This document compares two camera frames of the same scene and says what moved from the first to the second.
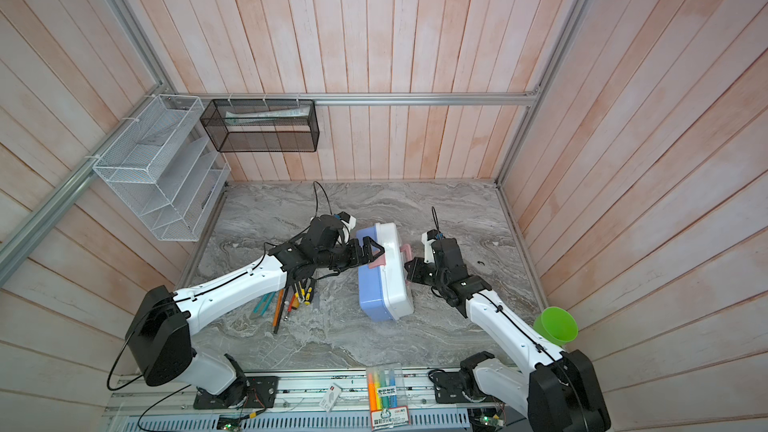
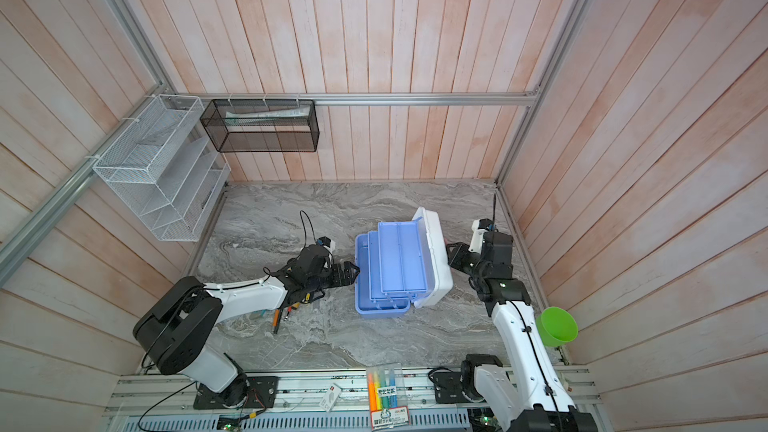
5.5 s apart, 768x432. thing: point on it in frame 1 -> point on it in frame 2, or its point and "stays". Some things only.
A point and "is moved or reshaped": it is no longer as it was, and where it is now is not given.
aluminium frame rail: (172, 99) stays
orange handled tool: (278, 309) stays
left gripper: (367, 252) -> (349, 279)
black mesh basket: (262, 125) stays
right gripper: (415, 271) -> (455, 259)
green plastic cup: (557, 325) stays
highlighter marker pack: (387, 396) stays
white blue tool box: (384, 292) is moved or reshaped
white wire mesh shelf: (167, 166) stays
